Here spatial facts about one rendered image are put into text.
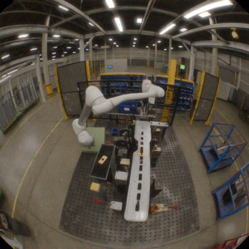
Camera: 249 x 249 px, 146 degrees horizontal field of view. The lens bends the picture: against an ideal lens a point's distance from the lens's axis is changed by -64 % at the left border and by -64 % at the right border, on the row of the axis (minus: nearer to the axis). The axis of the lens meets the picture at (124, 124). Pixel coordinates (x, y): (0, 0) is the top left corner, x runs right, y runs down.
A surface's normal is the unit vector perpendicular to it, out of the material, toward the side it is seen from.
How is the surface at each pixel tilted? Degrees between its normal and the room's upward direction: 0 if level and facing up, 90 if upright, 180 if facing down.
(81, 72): 90
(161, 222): 0
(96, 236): 0
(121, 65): 90
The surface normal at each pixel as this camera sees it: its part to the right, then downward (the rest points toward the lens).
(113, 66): -0.06, 0.58
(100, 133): -0.01, -0.21
